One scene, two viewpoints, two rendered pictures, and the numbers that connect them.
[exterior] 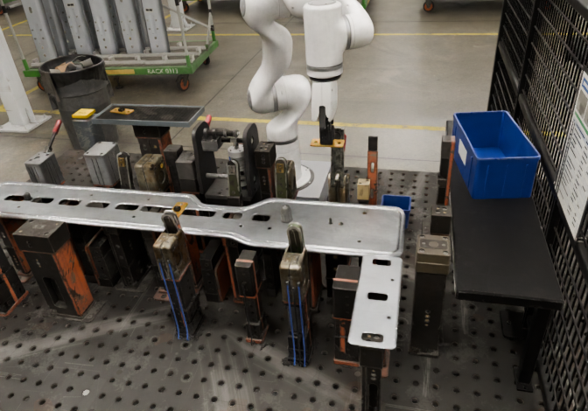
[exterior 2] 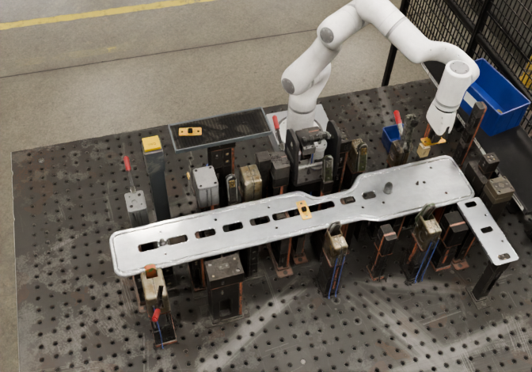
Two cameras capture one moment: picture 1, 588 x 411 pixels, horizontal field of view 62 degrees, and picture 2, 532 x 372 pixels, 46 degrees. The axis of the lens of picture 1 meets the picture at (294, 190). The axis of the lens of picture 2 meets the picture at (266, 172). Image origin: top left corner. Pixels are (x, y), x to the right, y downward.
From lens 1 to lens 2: 1.66 m
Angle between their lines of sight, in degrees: 32
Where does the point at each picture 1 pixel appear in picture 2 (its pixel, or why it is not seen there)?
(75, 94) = not seen: outside the picture
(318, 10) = (465, 77)
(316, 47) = (455, 96)
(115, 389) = (320, 350)
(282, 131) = (311, 103)
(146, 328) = (297, 301)
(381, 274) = (476, 213)
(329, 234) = (424, 194)
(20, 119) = not seen: outside the picture
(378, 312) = (495, 240)
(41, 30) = not seen: outside the picture
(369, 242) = (453, 191)
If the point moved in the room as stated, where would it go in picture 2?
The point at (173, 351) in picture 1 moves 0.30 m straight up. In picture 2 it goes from (332, 309) to (343, 268)
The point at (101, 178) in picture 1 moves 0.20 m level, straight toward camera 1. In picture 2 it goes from (210, 202) to (255, 227)
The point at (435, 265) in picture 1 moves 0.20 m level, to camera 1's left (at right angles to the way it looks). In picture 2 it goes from (505, 197) to (467, 220)
